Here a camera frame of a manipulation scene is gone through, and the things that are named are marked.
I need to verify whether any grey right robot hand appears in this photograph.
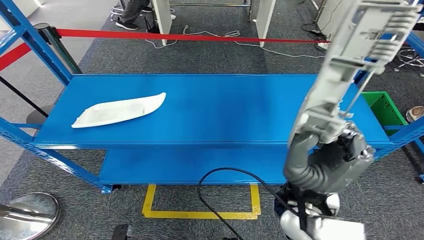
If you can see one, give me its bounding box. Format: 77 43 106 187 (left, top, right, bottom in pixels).
283 120 376 196

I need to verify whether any grey plastic wheel cover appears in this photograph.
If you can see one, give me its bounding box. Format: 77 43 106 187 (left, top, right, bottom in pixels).
286 0 422 148

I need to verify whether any blue metal shelf rack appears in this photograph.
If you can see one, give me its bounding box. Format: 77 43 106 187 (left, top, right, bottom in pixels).
0 0 424 195

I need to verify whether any white curved plastic part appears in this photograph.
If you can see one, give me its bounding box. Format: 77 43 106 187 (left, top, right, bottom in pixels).
71 92 168 129

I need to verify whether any green plastic crate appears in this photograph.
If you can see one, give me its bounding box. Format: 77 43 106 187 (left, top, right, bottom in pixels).
361 91 409 137

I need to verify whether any black round stool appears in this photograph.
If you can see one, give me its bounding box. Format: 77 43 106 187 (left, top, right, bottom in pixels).
394 46 424 78

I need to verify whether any white desk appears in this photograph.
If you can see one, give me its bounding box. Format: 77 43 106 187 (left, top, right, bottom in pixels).
150 0 278 48
316 0 350 38

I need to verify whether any red barrier belt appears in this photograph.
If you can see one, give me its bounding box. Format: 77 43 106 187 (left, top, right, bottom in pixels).
56 28 332 45
0 42 32 72

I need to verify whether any chrome stool base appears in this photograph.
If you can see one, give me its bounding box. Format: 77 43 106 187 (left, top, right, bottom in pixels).
109 3 127 18

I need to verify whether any black pole stanchion grey base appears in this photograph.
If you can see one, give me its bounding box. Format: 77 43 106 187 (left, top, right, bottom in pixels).
0 75 56 126

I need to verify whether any chrome stanchion with round base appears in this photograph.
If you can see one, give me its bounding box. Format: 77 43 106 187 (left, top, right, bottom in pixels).
0 192 62 240

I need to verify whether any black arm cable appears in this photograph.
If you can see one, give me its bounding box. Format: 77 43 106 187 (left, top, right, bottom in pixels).
197 167 309 240

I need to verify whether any white floor cable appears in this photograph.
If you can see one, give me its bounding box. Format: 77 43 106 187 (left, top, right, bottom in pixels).
145 24 327 60

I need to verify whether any belt post stanchion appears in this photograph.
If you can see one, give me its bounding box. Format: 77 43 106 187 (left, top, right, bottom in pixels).
34 22 84 75

